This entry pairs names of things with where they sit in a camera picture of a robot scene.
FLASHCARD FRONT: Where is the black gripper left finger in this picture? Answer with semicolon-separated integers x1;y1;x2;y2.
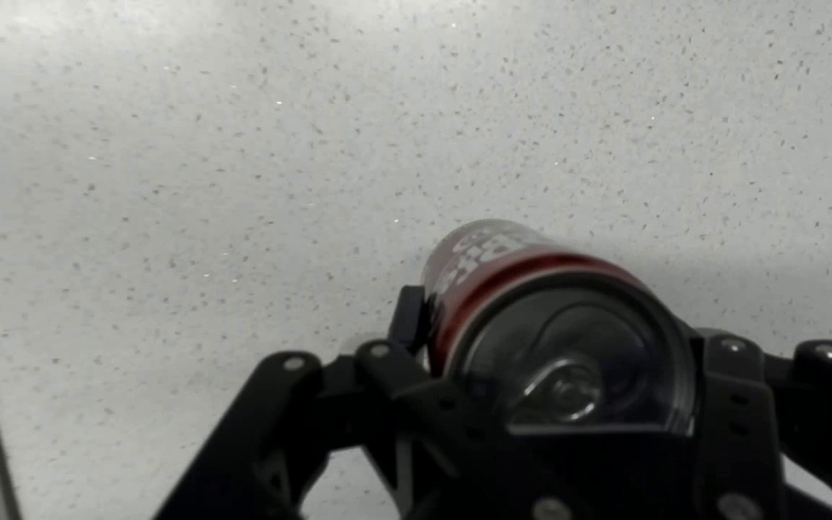
153;284;536;520

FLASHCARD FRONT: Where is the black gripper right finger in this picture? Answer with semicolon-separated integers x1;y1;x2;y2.
695;329;832;520

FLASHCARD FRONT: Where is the red soda can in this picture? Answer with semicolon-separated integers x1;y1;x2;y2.
419;216;705;438

